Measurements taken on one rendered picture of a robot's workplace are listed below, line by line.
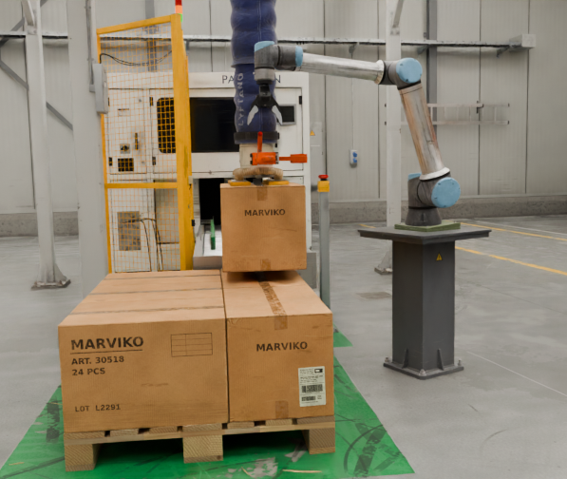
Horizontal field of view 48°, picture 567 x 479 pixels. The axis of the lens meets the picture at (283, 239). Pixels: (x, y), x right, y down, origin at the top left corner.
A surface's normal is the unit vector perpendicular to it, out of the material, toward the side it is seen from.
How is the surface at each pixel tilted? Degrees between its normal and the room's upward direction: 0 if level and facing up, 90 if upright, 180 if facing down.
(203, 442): 90
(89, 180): 90
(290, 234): 91
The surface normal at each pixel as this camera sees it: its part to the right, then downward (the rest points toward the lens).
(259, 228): 0.10, 0.11
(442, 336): 0.53, 0.08
